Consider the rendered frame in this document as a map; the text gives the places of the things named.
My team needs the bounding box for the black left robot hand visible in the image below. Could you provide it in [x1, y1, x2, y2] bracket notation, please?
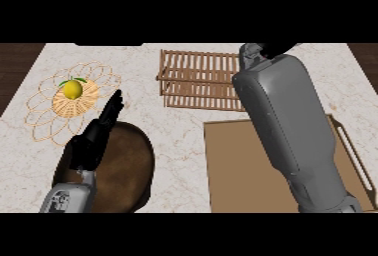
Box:
[66, 89, 125, 172]

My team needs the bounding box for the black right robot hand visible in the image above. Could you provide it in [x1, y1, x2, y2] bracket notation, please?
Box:
[255, 43, 300, 57]

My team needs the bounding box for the wooden slatted tiered shelf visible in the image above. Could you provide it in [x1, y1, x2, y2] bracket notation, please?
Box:
[155, 49, 248, 112]

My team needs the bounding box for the brown wooden tray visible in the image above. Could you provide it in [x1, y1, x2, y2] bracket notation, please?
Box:
[202, 113, 378, 214]

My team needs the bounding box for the dark brown oval board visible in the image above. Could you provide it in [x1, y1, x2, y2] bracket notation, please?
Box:
[50, 121, 156, 214]

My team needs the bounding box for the yellow lemon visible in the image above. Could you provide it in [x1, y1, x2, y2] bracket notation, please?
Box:
[58, 76, 89, 101]

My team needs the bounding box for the wicker wire basket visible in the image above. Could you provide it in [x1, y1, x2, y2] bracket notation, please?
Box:
[24, 60, 122, 147]

